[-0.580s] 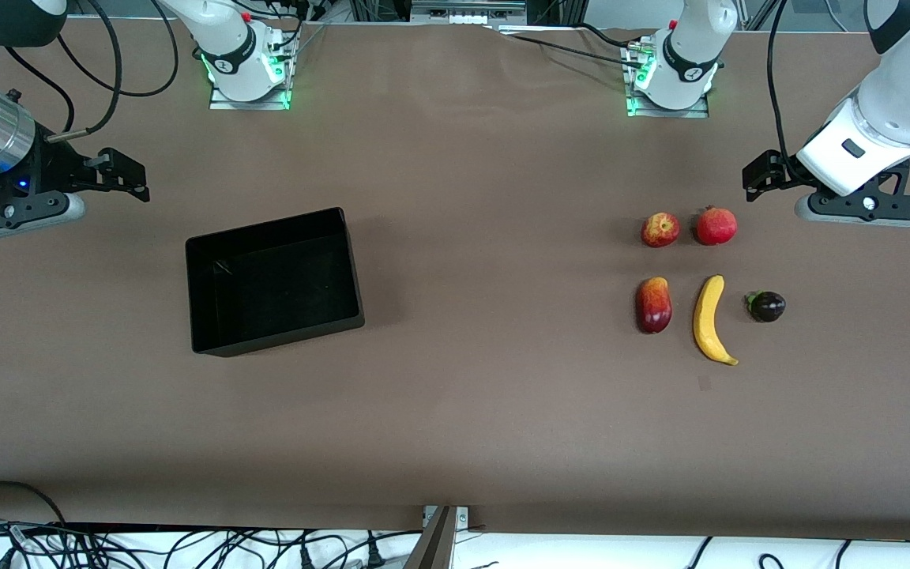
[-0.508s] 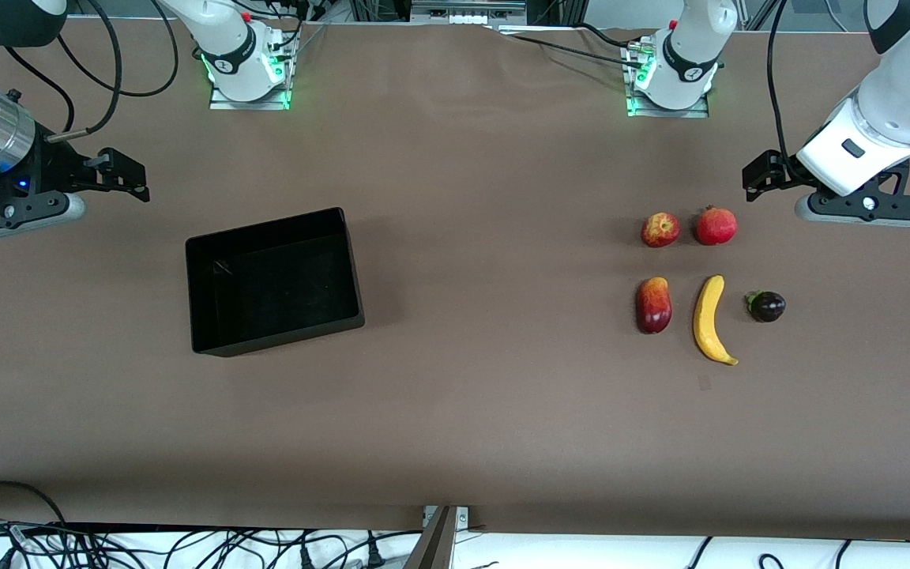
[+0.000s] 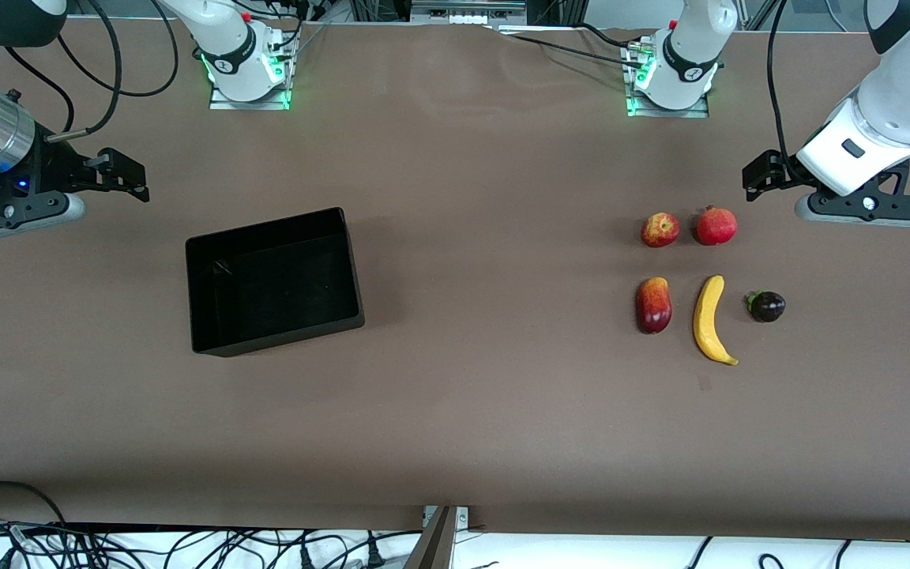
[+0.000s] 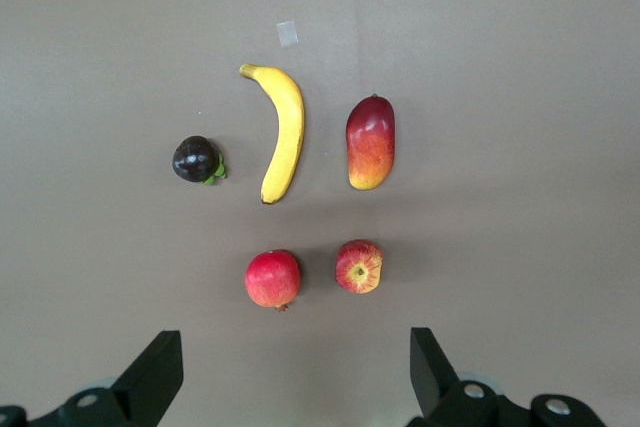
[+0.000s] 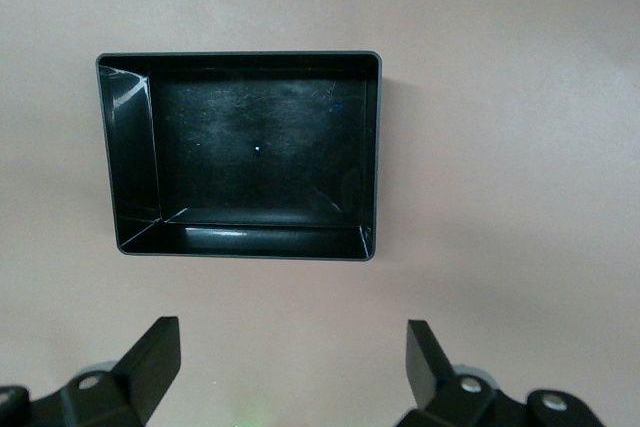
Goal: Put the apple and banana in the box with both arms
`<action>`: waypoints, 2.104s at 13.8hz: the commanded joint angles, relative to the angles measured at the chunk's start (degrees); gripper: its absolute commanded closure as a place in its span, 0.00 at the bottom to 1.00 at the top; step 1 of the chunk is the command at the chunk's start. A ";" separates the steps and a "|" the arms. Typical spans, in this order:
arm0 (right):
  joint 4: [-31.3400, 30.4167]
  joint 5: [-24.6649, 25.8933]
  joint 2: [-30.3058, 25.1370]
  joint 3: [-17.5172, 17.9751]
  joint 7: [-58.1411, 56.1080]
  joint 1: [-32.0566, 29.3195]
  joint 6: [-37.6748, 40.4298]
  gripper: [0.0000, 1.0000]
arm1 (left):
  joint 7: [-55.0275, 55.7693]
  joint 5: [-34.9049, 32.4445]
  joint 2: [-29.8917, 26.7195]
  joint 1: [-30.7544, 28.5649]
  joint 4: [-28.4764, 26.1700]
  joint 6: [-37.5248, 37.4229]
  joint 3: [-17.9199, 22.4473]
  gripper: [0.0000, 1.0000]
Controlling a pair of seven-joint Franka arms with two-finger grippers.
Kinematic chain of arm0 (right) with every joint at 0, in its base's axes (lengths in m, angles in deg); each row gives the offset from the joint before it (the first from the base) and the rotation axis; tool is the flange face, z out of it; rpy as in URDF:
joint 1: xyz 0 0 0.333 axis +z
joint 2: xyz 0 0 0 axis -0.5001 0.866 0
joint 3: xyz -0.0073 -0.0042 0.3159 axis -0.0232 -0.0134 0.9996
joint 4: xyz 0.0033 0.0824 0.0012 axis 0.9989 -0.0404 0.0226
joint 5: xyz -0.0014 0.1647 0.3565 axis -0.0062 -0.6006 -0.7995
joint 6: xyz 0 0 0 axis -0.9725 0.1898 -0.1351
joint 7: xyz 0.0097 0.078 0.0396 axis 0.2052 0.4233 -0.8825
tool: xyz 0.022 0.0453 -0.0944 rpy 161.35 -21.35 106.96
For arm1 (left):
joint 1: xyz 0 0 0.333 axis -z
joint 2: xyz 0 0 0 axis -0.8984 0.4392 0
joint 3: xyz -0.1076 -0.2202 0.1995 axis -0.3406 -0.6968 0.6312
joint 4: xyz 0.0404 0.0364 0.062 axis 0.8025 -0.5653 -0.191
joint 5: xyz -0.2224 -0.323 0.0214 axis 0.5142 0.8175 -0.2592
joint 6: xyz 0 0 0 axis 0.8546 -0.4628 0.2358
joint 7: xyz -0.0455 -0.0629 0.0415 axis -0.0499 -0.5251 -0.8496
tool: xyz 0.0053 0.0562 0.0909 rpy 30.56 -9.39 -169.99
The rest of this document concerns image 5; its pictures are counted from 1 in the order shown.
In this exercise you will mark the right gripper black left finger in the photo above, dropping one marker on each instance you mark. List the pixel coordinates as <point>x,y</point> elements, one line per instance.
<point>135,387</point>

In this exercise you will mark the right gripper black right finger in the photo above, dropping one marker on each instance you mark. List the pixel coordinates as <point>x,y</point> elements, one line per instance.
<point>435,387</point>

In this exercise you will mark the black plastic box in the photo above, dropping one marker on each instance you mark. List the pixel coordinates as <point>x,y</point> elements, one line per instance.
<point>250,147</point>

